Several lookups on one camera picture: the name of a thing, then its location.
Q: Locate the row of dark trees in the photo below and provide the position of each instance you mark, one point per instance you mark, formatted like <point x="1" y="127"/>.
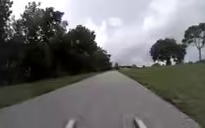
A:
<point x="40" y="50"/>

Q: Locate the tall thin-trunked tree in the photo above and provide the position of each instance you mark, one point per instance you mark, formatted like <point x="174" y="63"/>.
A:
<point x="199" y="33"/>

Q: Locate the wide grass field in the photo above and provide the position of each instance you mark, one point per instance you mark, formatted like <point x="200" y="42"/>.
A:
<point x="183" y="83"/>

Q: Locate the grey concrete path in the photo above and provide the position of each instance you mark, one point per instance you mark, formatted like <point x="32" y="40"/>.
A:
<point x="103" y="100"/>

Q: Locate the robot's own part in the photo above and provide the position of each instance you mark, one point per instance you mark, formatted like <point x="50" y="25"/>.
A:
<point x="140" y="123"/>
<point x="70" y="124"/>

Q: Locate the grass strip beside tree row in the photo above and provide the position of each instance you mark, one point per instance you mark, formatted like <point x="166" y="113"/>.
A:
<point x="23" y="91"/>

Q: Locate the round dark tree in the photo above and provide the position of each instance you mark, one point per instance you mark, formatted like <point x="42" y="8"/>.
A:
<point x="166" y="50"/>

